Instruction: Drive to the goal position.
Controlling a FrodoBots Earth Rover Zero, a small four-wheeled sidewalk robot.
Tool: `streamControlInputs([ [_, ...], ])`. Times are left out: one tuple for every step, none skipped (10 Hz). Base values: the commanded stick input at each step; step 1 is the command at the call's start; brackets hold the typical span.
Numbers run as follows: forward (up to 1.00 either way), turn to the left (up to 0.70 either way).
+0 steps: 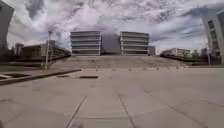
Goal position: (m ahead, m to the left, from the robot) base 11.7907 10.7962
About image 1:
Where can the pale building with window grid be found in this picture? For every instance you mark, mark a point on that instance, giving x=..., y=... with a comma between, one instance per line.
x=215, y=33

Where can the raised concrete platform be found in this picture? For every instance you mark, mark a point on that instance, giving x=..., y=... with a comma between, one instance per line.
x=40, y=75

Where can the grey concrete slab plaza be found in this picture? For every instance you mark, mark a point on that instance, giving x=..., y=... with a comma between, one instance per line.
x=133, y=90

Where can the small pale building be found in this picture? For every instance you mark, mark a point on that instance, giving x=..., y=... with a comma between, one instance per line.
x=151, y=50

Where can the low pale distant building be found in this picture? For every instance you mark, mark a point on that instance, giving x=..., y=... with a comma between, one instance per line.
x=176, y=51

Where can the low building with slanted roof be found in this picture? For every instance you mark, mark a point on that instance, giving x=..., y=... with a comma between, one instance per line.
x=40, y=51

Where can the row of small bollards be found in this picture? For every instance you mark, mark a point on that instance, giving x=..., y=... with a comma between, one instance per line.
x=145, y=68

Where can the pale pole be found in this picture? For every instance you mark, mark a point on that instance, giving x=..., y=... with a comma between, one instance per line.
x=47, y=50

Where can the thin pole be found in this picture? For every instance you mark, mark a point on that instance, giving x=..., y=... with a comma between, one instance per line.
x=208, y=55

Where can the wide concrete stairs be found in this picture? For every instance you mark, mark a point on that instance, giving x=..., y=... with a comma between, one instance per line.
x=116, y=61

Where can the dark building with window rows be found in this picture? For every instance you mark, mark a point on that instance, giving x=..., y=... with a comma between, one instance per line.
x=5, y=23

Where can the dark ground grate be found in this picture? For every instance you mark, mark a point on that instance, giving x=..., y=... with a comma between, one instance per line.
x=63, y=76
x=88, y=77

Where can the twin-block building with balconies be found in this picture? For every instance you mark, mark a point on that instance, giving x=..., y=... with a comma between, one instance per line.
x=110, y=43

